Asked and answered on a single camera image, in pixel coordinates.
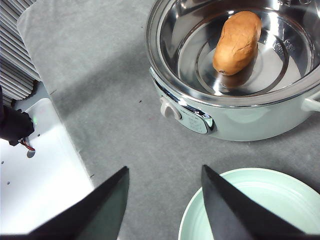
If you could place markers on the black cable with red wires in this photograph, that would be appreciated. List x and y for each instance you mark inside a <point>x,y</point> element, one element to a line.
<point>14,124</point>

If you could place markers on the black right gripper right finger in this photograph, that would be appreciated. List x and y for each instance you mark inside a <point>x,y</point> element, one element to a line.
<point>236,216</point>

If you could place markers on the green electric steamer pot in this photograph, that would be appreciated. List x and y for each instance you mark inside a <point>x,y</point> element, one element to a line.
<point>270,98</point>

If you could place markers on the green plate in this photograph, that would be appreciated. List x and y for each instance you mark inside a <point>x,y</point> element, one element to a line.
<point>289,197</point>

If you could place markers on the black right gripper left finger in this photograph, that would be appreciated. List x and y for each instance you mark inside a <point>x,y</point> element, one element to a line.
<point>98,217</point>

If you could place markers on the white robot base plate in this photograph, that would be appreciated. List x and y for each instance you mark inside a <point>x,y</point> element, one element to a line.
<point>36,186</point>

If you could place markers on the brown potato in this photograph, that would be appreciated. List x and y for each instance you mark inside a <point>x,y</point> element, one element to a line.
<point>237,43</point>

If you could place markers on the grey ribbed panel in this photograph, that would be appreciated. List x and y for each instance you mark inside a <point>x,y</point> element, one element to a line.
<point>18,73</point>

